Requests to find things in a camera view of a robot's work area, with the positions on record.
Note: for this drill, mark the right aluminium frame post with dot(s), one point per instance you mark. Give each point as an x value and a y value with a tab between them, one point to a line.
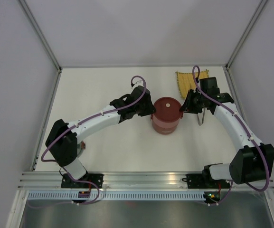
248	29

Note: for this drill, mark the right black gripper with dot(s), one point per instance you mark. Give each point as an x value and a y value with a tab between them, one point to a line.
187	106

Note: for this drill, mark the grey transparent lid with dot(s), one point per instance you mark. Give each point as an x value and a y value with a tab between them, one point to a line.
80	148

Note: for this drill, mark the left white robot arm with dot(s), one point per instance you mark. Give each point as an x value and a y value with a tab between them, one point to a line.
64	138

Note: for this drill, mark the yellow bamboo mat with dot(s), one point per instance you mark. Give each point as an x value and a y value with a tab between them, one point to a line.
185	83

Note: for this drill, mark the left aluminium frame post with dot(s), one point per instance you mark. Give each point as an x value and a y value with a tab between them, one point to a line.
39	33

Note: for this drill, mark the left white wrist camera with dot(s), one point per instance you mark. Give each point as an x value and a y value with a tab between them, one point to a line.
137	83

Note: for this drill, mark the red lid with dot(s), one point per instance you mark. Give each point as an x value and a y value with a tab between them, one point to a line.
167	109

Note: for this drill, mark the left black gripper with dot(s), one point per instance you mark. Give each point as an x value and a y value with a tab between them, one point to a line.
150	109

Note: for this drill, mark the white slotted cable duct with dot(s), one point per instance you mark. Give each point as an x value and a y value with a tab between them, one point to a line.
119	195

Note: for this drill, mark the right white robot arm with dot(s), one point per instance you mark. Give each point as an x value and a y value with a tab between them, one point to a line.
254	159

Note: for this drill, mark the red steel bowl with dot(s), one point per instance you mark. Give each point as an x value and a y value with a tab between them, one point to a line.
164	127
167	115

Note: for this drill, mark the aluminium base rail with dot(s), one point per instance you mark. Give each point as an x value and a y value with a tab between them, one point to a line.
51	180

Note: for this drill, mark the aluminium frame post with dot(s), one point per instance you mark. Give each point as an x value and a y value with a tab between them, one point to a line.
248	29
39	33

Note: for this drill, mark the metal tongs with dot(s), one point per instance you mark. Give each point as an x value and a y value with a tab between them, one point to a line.
201	117

